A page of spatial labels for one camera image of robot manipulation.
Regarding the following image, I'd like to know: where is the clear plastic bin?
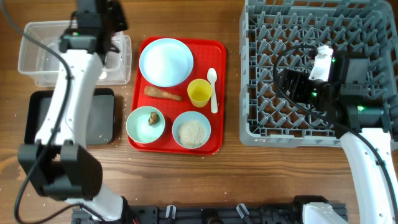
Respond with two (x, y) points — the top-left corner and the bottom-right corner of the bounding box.
(17, 21), (132, 87)

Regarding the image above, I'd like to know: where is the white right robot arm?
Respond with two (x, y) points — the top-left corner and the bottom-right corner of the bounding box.
(272, 45), (397, 223)

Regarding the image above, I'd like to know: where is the brown food scrap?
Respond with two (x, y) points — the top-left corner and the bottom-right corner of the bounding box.
(148, 112), (159, 126)

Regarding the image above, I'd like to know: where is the black waste tray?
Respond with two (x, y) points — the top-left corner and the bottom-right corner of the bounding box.
(24, 88), (115, 145)

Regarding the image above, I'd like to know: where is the brown sweet potato piece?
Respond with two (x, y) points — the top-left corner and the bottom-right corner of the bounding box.
(144, 86), (183, 101)

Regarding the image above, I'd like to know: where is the white cooked rice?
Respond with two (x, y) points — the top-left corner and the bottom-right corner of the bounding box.
(177, 120), (206, 148)

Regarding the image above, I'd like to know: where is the light blue round plate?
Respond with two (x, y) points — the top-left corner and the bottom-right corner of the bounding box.
(139, 38), (194, 88)

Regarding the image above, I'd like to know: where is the red plastic tray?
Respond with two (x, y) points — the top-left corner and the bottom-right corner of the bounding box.
(126, 37), (226, 155)

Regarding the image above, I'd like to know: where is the white plastic spoon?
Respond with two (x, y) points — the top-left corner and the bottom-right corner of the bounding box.
(207, 68), (218, 114)

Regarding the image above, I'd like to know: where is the yellow plastic cup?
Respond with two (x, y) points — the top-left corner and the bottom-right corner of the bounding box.
(187, 79), (213, 108)

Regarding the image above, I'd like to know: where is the mint green bowl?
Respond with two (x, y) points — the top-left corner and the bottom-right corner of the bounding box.
(126, 106), (165, 144)

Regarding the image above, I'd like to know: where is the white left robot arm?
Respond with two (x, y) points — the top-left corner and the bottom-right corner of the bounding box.
(17, 1), (134, 223)

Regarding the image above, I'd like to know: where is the grey plastic dishwasher rack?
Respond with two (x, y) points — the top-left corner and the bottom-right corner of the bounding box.
(238, 0), (398, 151)

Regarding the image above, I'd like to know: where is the light blue grey bowl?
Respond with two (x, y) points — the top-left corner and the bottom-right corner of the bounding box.
(172, 111), (211, 149)

